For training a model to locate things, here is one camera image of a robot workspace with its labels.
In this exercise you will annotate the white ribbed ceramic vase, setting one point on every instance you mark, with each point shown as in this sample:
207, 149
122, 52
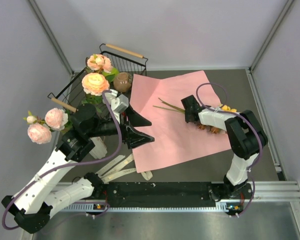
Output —
100, 150

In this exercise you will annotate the left frame post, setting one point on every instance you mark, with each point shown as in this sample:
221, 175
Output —
50, 35

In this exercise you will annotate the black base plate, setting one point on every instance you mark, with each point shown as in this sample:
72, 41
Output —
171, 194

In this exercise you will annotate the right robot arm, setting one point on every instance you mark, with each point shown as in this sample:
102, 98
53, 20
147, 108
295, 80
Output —
246, 136

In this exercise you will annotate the peach rose stem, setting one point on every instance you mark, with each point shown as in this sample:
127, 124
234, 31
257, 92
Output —
94, 83

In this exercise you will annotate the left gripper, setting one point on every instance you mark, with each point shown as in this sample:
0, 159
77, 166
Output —
133, 138

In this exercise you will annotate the aluminium front rail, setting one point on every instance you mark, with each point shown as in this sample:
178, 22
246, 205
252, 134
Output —
273, 191

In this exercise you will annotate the brown ceramic cup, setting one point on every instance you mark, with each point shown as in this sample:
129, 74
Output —
122, 82

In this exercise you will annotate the green plastic cup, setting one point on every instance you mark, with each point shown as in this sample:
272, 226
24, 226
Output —
110, 76

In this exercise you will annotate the right frame post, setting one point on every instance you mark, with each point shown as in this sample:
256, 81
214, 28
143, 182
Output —
272, 33

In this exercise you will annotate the beige ribbon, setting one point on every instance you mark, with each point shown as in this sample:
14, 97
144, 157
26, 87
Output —
116, 168

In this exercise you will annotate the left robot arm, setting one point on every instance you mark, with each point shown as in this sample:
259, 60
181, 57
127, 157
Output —
36, 204

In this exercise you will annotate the yellow flower bunch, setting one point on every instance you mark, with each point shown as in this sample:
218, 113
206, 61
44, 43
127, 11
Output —
228, 109

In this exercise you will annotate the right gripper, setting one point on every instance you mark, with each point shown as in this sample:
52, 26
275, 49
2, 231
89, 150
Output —
187, 118

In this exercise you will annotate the brown dried rose bunch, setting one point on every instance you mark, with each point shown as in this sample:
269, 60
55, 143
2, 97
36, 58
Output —
208, 128

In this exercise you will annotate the frame post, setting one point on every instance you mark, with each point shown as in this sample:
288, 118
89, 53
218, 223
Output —
272, 33
50, 35

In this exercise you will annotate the pink flower bunch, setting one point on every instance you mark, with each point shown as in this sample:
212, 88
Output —
40, 129

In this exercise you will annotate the black wire basket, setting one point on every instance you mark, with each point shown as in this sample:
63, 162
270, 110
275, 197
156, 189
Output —
123, 60

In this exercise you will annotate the pink wrapping paper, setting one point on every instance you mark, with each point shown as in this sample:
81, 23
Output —
175, 140

